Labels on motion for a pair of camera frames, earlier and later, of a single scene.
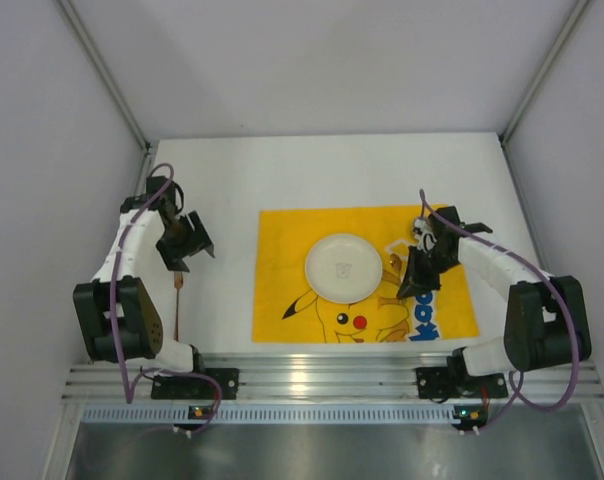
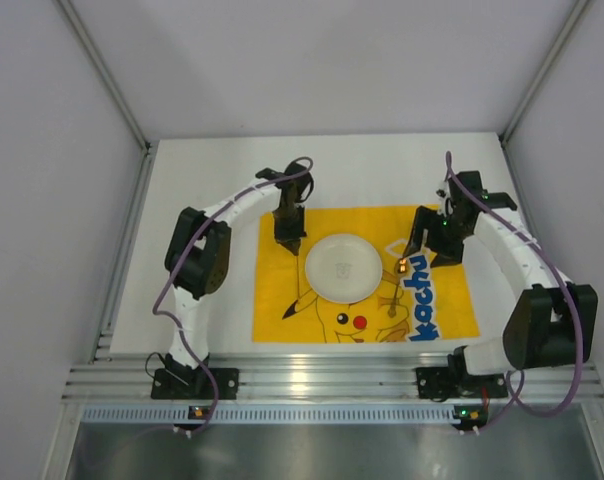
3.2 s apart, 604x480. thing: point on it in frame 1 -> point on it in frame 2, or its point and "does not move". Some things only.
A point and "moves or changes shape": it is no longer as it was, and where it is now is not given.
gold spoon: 395,264 -> 402,265
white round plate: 343,268 does not move
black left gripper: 183,242 -> 290,234
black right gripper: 421,265 -> 436,234
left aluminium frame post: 107,74 does not move
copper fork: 178,283 moves or changes shape
